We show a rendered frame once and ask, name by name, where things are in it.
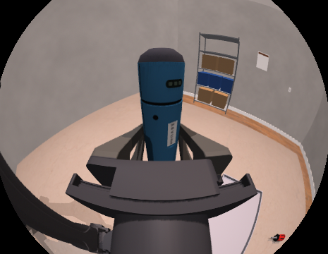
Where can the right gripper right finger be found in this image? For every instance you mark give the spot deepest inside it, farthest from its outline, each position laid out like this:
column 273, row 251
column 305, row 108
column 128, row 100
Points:
column 203, row 148

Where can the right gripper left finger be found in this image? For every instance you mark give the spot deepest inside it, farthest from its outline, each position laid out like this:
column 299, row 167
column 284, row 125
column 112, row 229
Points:
column 122, row 146

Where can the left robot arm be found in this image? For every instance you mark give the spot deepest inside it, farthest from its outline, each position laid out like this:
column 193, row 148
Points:
column 40, row 217

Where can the dark blue electric screwdriver barrel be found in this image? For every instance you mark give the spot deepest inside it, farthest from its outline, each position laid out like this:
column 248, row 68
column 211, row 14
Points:
column 161, row 78

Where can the red screwdriver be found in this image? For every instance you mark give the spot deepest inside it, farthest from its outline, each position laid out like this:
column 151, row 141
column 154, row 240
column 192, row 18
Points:
column 279, row 237

